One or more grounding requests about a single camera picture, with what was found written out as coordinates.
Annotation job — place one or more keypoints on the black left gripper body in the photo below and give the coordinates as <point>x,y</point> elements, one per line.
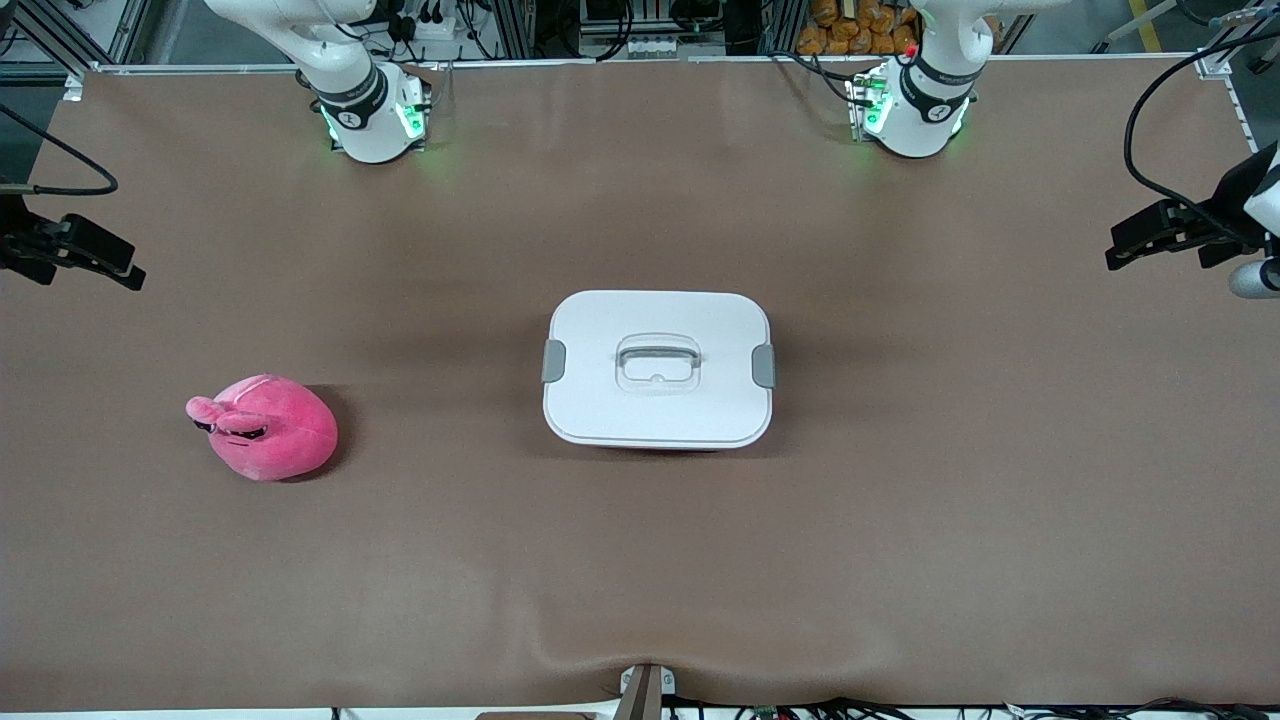
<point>1229,196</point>

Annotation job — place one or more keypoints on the pink plush toy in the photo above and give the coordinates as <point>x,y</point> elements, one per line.
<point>280,435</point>

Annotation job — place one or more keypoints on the white box lid grey latches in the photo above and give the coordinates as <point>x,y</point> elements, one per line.
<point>600,400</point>

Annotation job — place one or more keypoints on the orange snack pile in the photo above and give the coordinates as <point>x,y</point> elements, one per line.
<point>830,30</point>

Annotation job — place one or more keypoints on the white power strip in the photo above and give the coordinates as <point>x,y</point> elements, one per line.
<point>430,28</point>

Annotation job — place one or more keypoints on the table cover mat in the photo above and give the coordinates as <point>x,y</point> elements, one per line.
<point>400,560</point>

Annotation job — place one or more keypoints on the aluminium frame strut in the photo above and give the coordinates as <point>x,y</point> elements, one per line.
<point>1215,62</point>
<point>130,25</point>

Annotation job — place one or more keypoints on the silver table edge rail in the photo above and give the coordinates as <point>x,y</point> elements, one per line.
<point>1100,56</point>
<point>200,68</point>

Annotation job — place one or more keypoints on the front camera mount post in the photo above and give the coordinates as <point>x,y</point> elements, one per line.
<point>645,695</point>

